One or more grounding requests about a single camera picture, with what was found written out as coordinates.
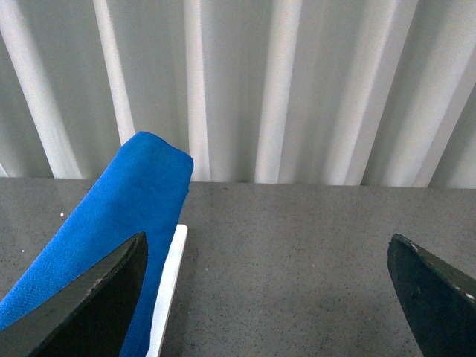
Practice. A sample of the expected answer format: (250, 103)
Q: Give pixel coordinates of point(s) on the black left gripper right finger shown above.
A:
(438, 300)

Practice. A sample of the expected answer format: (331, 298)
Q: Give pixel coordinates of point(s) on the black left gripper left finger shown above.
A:
(88, 317)

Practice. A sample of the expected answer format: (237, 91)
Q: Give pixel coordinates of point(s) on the blue microfiber cloth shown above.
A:
(142, 190)

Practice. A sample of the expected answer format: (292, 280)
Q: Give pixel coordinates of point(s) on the white towel rack base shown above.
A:
(166, 291)

